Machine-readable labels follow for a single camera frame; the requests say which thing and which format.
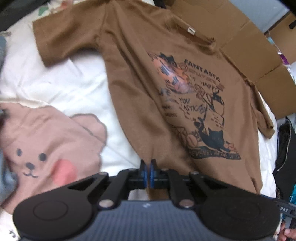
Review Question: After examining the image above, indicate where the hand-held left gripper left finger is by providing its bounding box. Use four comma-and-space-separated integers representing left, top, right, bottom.
67, 160, 147, 210

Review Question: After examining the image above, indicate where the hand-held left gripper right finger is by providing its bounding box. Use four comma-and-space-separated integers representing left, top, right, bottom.
149, 159, 232, 209

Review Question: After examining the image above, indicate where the brown printed t-shirt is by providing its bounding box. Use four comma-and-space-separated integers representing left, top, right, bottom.
32, 0, 275, 202

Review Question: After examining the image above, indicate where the person's right hand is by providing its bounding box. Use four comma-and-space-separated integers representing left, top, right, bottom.
277, 221, 296, 241

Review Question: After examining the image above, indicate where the teal printed cloth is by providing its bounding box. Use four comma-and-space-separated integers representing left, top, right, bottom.
287, 183, 296, 205

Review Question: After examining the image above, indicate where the black folded cloth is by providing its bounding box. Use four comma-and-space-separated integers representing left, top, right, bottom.
272, 116, 296, 204

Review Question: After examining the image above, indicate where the cream bear printed blanket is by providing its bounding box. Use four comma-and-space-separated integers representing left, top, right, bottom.
0, 0, 281, 241

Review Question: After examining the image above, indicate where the purple and white bag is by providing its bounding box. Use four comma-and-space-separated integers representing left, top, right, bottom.
276, 50, 290, 70

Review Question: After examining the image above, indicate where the flattened cardboard sheet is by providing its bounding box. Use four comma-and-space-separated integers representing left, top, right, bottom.
162, 0, 296, 121

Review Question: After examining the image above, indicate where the blue-grey garment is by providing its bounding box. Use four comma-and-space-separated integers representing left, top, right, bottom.
0, 35, 7, 70

